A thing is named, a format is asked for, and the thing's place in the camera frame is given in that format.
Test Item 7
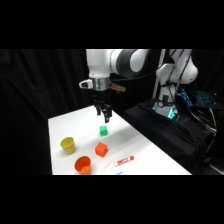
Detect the red white marker pen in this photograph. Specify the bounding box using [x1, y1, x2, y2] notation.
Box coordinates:
[114, 155, 136, 168]

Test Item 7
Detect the red cube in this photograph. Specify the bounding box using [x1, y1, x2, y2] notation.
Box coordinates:
[94, 142, 109, 158]

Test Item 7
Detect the blue lit keyboard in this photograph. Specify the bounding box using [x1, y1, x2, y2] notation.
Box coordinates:
[195, 89, 218, 108]

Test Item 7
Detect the tan wrist mount plate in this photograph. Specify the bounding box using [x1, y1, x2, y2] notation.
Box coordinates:
[109, 82, 127, 94]

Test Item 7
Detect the black cloth covered stand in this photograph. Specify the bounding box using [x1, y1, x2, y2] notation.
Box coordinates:
[122, 99, 224, 176]

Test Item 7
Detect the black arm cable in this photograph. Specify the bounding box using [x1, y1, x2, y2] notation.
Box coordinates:
[112, 49, 172, 84]

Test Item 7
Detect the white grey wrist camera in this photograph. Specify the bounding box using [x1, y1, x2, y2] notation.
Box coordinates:
[78, 79, 93, 90]

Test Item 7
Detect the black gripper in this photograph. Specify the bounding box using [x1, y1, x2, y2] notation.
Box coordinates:
[92, 88, 114, 124]

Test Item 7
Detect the green base light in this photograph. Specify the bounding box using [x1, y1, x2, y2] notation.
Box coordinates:
[167, 109, 178, 121]

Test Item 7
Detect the yellow cable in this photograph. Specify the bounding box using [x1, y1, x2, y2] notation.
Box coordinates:
[208, 109, 218, 136]

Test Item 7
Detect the green cube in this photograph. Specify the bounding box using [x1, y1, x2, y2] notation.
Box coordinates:
[98, 125, 109, 138]

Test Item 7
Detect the orange plastic cup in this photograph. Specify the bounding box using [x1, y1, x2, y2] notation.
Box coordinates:
[74, 155, 93, 176]

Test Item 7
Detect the yellow plastic cup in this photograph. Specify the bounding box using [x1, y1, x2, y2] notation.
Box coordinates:
[59, 136, 77, 155]

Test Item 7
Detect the black curtain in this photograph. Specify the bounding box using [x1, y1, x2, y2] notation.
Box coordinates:
[0, 49, 224, 176]

